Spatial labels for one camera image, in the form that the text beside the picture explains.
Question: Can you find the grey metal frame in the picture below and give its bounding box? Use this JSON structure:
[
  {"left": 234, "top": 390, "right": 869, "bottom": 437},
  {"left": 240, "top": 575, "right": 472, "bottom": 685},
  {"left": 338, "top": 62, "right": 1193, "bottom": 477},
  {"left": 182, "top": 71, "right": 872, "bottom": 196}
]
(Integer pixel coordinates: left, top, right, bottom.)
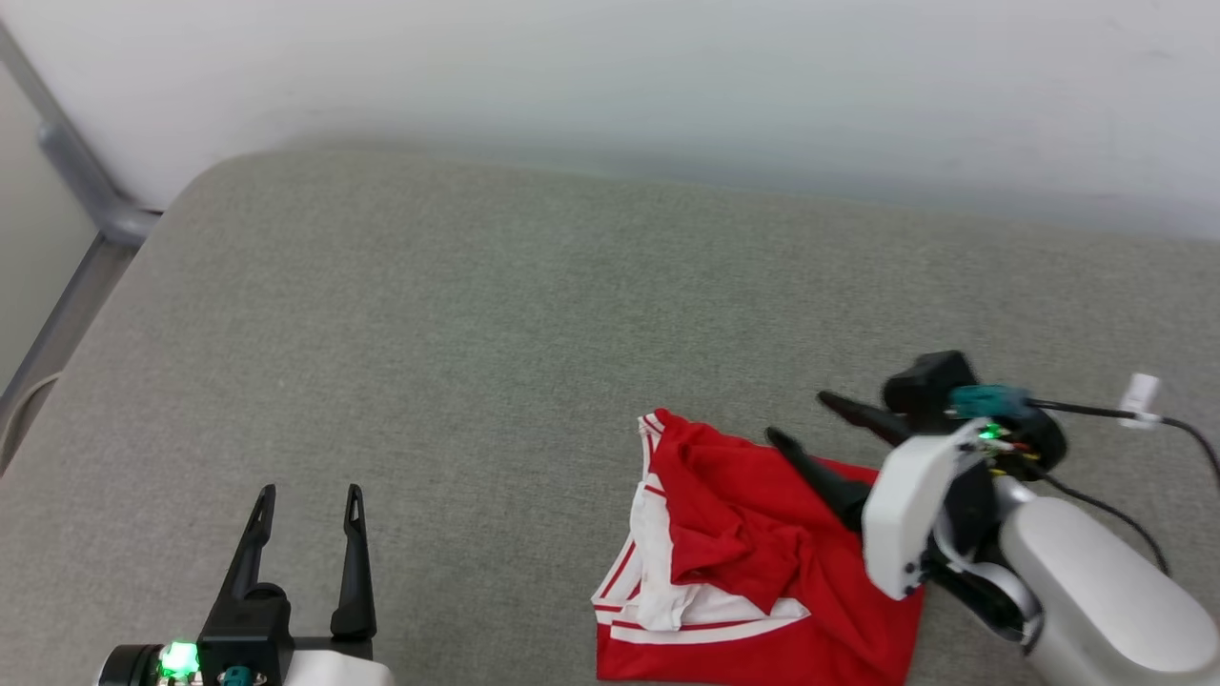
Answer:
[{"left": 0, "top": 24, "right": 163, "bottom": 473}]

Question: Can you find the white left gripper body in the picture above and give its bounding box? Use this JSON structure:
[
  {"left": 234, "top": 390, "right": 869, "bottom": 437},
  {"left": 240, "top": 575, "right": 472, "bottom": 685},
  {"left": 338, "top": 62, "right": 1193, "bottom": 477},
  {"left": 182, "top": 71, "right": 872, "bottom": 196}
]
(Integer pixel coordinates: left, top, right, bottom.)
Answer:
[{"left": 95, "top": 583, "right": 397, "bottom": 686}]

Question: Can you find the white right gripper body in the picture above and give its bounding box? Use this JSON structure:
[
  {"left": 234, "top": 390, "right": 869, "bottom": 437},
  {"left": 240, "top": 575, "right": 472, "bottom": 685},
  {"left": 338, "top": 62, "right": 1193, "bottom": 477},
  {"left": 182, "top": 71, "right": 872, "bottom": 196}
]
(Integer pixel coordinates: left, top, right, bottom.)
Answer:
[{"left": 863, "top": 419, "right": 1067, "bottom": 599}]

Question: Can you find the red and white jersey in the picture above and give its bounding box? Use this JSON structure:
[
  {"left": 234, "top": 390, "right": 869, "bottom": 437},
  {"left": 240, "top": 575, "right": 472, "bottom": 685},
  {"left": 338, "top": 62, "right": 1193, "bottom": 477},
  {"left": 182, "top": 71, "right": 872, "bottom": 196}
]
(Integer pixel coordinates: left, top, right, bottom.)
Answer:
[{"left": 591, "top": 408, "right": 925, "bottom": 686}]

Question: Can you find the teal right camera connector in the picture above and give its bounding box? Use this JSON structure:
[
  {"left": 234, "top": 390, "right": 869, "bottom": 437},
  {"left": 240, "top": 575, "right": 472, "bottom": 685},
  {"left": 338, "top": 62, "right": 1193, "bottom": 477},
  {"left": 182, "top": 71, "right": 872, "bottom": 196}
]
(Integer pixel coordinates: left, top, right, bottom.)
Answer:
[{"left": 948, "top": 384, "right": 1035, "bottom": 422}]

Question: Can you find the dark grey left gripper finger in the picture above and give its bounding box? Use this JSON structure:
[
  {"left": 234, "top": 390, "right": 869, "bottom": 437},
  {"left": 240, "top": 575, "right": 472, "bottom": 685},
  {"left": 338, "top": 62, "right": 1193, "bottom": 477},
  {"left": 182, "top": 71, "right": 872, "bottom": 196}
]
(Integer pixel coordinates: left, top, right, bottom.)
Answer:
[
  {"left": 221, "top": 484, "right": 287, "bottom": 611},
  {"left": 331, "top": 484, "right": 377, "bottom": 639}
]

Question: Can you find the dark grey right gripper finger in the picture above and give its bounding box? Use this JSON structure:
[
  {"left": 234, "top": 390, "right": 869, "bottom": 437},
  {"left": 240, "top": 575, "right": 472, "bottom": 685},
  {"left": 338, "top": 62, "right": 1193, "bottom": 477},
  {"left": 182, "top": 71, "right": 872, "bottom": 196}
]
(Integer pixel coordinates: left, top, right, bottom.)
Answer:
[
  {"left": 767, "top": 429, "right": 873, "bottom": 530},
  {"left": 820, "top": 391, "right": 916, "bottom": 447}
]

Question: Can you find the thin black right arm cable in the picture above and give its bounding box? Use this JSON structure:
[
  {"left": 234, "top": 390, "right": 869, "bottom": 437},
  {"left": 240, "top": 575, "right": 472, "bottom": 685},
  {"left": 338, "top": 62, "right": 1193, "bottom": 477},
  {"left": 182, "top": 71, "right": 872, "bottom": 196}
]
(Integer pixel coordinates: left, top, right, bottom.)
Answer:
[{"left": 1044, "top": 472, "right": 1171, "bottom": 575}]

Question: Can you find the black right camera cable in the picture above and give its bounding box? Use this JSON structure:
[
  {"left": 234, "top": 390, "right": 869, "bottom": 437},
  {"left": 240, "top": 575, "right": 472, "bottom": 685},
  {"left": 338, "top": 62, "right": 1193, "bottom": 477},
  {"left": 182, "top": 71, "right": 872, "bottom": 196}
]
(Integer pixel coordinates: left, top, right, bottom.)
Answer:
[{"left": 1029, "top": 398, "right": 1220, "bottom": 487}]

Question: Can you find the small white cable tag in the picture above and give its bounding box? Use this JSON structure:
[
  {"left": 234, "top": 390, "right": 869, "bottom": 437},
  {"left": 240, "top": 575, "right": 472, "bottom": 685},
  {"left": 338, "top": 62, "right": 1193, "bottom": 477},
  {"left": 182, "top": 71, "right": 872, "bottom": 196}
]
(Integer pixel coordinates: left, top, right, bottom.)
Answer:
[{"left": 1120, "top": 373, "right": 1164, "bottom": 430}]

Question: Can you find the pale floor cable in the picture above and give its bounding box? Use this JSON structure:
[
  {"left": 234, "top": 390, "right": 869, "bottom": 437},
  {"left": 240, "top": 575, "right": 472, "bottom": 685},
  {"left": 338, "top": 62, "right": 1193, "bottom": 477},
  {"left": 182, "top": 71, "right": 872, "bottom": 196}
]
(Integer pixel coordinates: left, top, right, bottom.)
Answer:
[{"left": 0, "top": 372, "right": 63, "bottom": 463}]

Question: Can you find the white flat cable loop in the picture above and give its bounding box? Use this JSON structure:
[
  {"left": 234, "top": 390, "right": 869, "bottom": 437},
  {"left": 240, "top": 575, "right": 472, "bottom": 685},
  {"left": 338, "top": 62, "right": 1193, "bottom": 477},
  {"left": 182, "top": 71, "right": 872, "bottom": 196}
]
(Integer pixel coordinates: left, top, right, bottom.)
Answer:
[{"left": 934, "top": 514, "right": 1042, "bottom": 651}]

